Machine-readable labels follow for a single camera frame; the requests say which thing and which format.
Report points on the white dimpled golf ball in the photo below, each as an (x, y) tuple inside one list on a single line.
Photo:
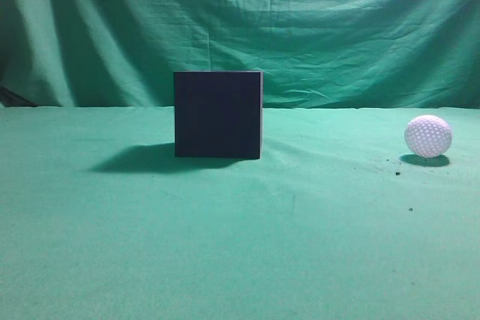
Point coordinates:
[(428, 136)]

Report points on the dark blue cube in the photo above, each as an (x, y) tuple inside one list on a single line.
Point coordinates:
[(218, 114)]

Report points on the green cloth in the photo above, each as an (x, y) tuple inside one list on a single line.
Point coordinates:
[(338, 219)]

